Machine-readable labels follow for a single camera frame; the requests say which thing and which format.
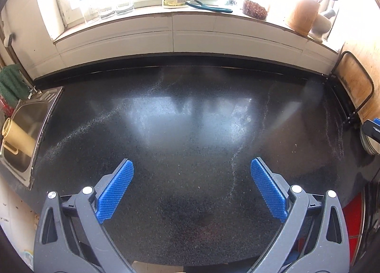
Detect stainless steel sink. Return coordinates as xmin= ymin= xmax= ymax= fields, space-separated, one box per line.
xmin=1 ymin=86 xmax=64 ymax=189

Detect beige cup in sink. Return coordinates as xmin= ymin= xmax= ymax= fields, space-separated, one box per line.
xmin=1 ymin=118 xmax=35 ymax=157

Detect teal handled pliers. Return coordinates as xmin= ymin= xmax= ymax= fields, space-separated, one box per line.
xmin=185 ymin=0 xmax=233 ymax=14

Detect orange ceramic vase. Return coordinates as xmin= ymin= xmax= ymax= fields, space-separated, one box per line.
xmin=287 ymin=0 xmax=319 ymax=37

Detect stacked white plates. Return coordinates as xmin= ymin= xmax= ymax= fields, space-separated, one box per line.
xmin=359 ymin=124 xmax=379 ymax=156

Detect green scouring cloth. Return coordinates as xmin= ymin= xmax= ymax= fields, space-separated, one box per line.
xmin=0 ymin=64 xmax=30 ymax=108

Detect white ceramic bottle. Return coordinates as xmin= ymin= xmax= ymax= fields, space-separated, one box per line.
xmin=309 ymin=0 xmax=338 ymax=43

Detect brown scrubber ball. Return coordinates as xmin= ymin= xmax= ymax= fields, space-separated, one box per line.
xmin=242 ymin=0 xmax=268 ymax=20

